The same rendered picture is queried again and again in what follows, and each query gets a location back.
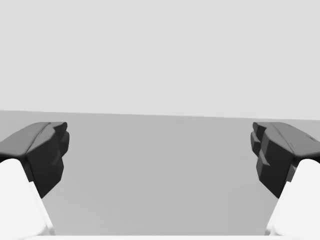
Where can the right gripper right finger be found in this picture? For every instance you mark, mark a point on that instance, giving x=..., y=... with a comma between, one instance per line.
x=297, y=180

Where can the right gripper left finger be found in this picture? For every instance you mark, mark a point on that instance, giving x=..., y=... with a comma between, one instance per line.
x=22, y=175

